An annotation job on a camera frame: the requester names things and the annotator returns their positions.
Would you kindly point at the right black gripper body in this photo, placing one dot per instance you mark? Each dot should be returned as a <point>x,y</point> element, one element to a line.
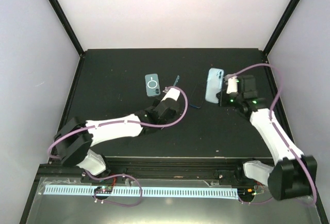
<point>225,103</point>

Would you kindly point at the light blue phone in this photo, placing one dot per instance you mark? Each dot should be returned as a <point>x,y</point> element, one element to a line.
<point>214,85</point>

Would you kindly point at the dark blue phone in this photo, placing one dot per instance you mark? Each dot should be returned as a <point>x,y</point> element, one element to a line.
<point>197,97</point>

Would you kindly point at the teal phone from blue case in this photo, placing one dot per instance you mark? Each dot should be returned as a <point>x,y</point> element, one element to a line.
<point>176,81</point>

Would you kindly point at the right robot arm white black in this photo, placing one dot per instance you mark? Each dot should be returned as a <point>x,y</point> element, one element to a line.
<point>293,174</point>

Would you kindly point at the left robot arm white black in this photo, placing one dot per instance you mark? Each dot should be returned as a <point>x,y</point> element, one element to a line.
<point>75,150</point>

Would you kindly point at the right circuit board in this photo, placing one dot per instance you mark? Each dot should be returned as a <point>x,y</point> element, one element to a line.
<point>252,191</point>

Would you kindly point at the circuit board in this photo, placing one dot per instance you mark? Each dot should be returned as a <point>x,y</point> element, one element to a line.
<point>103,190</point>
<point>252,191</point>

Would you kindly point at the left circuit board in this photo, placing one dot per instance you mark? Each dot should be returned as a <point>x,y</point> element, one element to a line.
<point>103,190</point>

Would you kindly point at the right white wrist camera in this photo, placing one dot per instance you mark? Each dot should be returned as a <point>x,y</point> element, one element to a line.
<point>232,84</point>

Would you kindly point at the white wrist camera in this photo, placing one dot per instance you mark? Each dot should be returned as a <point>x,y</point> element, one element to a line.
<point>232,84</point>
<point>171,93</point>

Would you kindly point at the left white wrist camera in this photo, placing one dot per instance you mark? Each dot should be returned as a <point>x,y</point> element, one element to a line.
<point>171,93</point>

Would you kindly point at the black aluminium front rail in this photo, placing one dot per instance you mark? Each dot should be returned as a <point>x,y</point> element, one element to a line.
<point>225,171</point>

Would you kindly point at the teal phone with ring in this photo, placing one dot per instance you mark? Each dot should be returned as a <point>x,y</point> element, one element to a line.
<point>152,85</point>

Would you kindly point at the right black frame post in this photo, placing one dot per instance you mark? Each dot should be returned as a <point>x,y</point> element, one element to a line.
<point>289,10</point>

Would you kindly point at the black frame post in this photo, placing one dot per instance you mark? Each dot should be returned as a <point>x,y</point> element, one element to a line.
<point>56,6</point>
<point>289,10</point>

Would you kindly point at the light blue slotted cable duct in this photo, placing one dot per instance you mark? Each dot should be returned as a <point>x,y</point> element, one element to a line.
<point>135,191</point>

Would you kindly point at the left black frame post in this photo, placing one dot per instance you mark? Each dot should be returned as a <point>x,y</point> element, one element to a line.
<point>56,6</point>

